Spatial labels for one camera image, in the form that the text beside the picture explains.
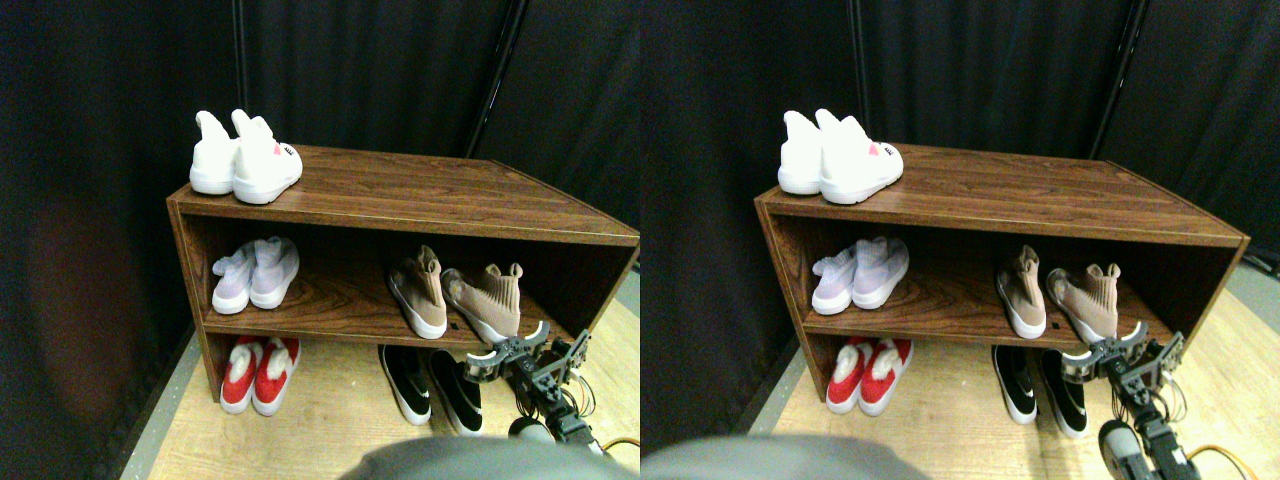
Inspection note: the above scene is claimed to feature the lilac shoe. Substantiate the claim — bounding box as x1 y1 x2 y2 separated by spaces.
249 236 301 310
851 236 910 310
811 246 858 316
211 243 258 315

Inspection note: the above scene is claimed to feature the black shoe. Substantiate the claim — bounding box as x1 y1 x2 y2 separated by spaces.
427 350 487 437
378 345 433 427
991 345 1039 426
1038 350 1091 439

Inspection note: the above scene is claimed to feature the tan shoe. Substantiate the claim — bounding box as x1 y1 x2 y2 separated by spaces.
441 263 525 346
1046 263 1122 346
388 245 449 340
996 245 1048 340

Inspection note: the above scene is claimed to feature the brown shoe rack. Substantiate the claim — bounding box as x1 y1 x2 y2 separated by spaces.
754 143 1251 401
167 145 640 401

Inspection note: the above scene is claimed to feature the white shoe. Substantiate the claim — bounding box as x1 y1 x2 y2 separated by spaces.
815 109 905 206
189 111 241 196
777 111 826 196
231 109 304 206

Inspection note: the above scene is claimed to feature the black curtain stand pole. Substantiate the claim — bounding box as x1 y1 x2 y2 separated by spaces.
462 0 529 159
232 0 251 116
1088 0 1149 159

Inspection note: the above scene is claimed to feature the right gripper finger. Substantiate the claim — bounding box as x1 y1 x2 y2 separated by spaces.
1061 347 1104 387
503 320 554 358
462 346 509 387
1098 320 1149 358

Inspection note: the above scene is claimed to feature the red shoe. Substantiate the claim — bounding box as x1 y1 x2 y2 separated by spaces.
220 337 266 415
826 338 873 415
251 337 302 417
858 338 914 417

